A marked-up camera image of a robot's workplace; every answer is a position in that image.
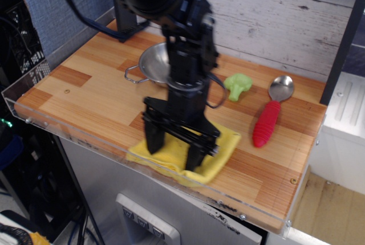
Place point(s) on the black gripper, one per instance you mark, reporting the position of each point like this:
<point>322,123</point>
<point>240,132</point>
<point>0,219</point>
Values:
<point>183,116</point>

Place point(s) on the yellow cloth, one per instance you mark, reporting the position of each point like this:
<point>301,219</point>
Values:
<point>170,160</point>

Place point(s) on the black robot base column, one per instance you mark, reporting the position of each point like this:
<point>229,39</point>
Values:
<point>127,23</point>

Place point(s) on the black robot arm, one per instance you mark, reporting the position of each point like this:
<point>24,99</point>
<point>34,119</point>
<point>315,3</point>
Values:
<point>188,29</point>

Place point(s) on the clear acrylic table guard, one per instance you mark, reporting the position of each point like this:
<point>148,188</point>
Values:
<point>88,101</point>

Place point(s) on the stainless steel cabinet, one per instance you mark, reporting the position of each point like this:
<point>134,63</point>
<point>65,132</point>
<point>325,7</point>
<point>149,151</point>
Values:
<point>159,199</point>

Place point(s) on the grey button panel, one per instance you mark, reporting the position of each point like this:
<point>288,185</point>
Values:
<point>144,227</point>

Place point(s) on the green toy broccoli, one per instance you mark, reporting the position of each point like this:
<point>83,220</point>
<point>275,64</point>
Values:
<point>237,84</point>

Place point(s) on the white metal unit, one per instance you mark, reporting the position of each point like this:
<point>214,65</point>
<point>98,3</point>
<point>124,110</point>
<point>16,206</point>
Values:
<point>338,153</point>

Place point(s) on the yellow object bottom corner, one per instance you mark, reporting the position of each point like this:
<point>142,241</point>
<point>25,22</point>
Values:
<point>38,239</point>

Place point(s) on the blue fabric partition panel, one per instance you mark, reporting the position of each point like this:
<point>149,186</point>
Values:
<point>56,23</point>

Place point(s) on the black plastic crate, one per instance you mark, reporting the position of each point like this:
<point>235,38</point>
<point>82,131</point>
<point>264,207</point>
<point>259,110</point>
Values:
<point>20,45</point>

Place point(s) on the steel bowl with handles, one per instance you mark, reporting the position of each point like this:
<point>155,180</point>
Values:
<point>153,64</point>

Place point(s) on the red-handled metal spoon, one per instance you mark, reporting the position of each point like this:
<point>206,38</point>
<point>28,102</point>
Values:
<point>280,90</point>

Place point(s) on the black vertical post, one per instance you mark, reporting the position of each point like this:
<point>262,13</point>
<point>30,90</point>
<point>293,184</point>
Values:
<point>344,47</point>

